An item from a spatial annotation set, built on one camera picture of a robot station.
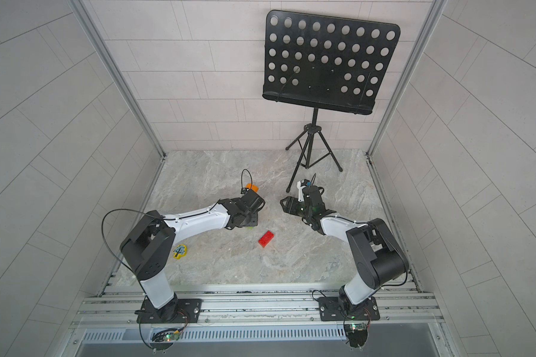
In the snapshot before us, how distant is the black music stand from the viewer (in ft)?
2.07

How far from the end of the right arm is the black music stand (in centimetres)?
29

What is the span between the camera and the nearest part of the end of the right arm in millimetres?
687
